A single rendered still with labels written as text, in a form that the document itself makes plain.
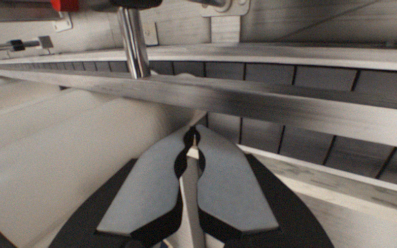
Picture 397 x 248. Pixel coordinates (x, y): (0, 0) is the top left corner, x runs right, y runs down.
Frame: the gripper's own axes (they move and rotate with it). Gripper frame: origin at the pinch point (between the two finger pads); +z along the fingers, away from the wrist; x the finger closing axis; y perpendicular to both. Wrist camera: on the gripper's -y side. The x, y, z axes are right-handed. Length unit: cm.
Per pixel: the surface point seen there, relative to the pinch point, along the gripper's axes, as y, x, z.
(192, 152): 4.3, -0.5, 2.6
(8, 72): -3.7, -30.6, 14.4
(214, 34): -6.0, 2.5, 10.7
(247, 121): 1.6, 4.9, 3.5
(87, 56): -4.5, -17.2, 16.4
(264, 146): 4.0, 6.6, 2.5
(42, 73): -4.0, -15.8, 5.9
